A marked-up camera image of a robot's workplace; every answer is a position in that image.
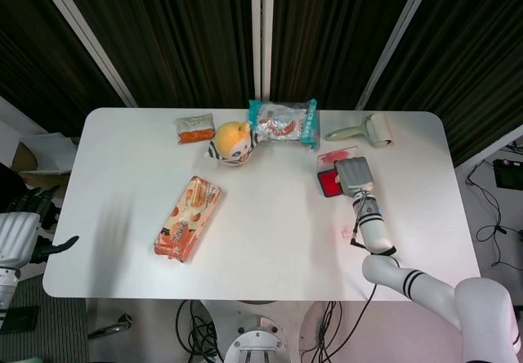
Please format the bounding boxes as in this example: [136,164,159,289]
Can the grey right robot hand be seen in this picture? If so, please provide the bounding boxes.
[333,156,377,198]

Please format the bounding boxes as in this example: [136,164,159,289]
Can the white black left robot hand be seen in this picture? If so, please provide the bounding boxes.
[0,186,80,267]

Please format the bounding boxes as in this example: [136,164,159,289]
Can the white robot base metal disc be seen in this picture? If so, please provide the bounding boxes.
[199,299,340,363]

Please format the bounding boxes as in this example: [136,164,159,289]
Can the red flat packet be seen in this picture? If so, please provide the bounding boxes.
[316,146,360,199]

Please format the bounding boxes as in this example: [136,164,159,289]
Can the pale green lint roller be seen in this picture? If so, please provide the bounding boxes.
[324,112,396,148]

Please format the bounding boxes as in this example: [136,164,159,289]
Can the flat black plate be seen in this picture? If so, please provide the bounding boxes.
[0,305,40,334]

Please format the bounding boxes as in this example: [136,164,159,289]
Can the brown cardboard box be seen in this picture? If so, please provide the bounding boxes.
[10,132,78,176]

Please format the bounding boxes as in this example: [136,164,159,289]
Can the teal clear snack bag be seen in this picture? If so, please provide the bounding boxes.
[248,98,320,150]

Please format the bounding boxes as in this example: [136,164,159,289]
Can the yellow plush toy striped shirt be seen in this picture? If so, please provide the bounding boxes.
[203,119,262,168]

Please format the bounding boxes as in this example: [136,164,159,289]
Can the black electronic device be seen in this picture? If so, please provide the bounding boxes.
[492,158,523,190]

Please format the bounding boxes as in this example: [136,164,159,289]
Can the small orange snack packet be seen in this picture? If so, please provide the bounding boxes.
[174,112,216,146]

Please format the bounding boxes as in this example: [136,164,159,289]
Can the orange egg roll biscuit box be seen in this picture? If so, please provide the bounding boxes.
[151,174,223,264]

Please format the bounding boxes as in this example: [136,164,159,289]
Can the black pleated curtain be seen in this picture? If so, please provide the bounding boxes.
[0,0,523,168]

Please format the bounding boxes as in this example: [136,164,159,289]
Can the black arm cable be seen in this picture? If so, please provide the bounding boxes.
[350,193,398,327]

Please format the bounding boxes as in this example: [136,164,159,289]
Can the silver metal handle tool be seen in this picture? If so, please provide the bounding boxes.
[87,313,134,339]

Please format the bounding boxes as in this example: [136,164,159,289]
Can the thin black floor cable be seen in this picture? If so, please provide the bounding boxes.
[465,162,523,270]

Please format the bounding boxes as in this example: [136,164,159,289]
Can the white metal frame post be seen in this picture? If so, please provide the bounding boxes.
[354,0,440,110]
[249,0,275,102]
[32,0,138,109]

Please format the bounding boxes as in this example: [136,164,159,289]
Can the coiled black cable bundle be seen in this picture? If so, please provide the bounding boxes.
[175,299,224,363]

